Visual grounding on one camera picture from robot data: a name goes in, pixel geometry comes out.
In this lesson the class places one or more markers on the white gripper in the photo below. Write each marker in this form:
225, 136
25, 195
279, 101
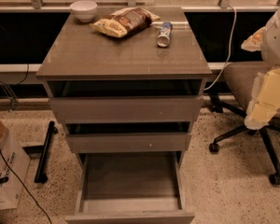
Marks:
277, 40

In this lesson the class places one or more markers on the grey bottom drawer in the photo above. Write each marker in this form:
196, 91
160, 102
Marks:
130, 188

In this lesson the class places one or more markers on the grey drawer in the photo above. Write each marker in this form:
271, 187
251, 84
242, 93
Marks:
130, 188
114, 101
128, 137

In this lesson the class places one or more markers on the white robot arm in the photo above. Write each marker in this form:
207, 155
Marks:
270, 47

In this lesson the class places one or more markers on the grey drawer cabinet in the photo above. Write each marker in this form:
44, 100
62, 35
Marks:
81, 53

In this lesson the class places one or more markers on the grey middle drawer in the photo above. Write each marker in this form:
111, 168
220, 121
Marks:
128, 137

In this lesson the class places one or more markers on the grey top drawer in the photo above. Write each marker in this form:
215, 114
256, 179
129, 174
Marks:
114, 101

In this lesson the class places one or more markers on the grey office chair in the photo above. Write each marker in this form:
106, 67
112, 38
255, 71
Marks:
239, 78

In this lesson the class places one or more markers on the white blue can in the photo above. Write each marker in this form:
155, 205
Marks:
164, 35

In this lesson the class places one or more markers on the brown yellow chip bag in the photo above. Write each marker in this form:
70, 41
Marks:
124, 22

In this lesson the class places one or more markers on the white ceramic bowl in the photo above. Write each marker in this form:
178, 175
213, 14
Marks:
84, 10

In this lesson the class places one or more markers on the black metal stand leg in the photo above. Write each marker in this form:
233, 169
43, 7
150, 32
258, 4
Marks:
40, 176

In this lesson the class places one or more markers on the white cardboard box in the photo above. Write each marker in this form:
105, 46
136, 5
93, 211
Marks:
13, 158

